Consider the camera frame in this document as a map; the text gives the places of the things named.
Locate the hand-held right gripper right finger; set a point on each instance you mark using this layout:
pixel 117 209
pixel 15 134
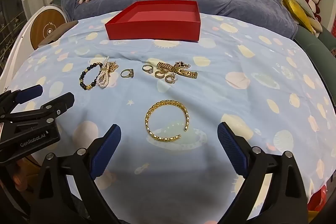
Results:
pixel 232 150

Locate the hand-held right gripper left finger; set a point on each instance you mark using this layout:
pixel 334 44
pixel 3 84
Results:
pixel 107 150

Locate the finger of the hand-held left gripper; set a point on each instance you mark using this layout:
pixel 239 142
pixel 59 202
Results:
pixel 29 94
pixel 59 104

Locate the red cardboard box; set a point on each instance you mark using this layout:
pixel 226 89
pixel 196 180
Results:
pixel 157 27

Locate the brown flat pouch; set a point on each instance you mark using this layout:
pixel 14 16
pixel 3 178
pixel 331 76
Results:
pixel 57 32

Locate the white round device wooden face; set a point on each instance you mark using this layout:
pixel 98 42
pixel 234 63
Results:
pixel 44 27

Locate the gold hoop earring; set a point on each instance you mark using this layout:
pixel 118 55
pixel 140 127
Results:
pixel 159 75
pixel 169 78

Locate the green sofa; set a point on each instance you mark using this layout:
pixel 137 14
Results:
pixel 315 43

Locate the gold pillow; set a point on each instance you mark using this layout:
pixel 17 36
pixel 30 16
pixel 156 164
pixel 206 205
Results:
pixel 294 6

